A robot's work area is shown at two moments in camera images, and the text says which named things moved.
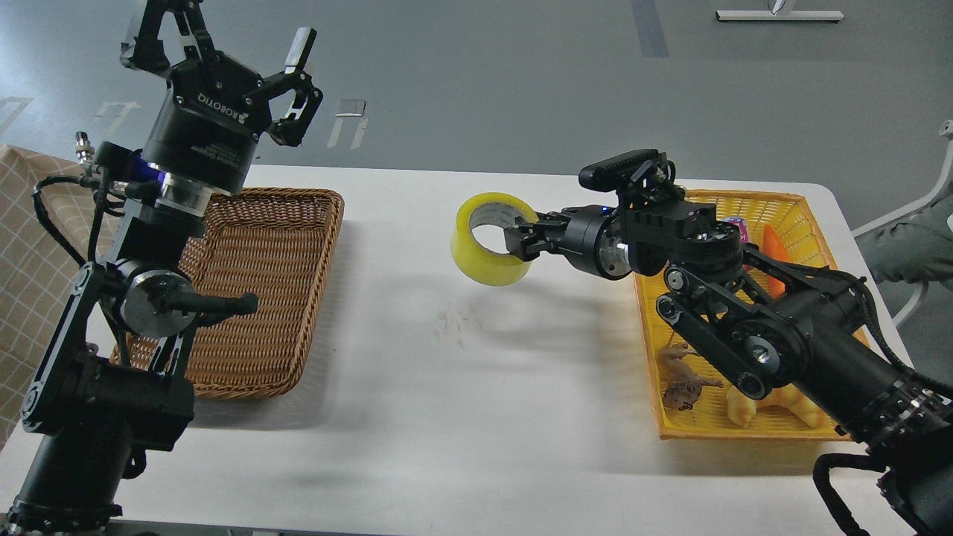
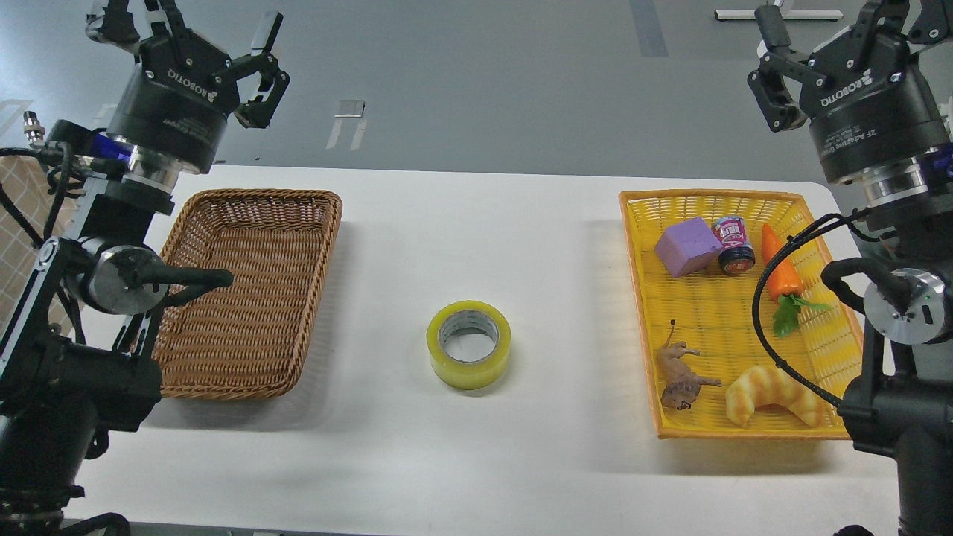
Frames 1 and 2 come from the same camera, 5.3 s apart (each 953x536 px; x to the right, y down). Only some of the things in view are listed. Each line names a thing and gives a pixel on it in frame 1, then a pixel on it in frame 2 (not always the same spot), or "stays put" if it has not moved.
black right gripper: x=593 y=237 -> x=876 y=112
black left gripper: x=205 y=126 -> x=176 y=106
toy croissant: x=743 y=408 stays put
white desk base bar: x=779 y=16 stays put
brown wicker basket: x=275 y=244 stays put
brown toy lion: x=682 y=386 stays put
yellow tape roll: x=472 y=259 -> x=469 y=344
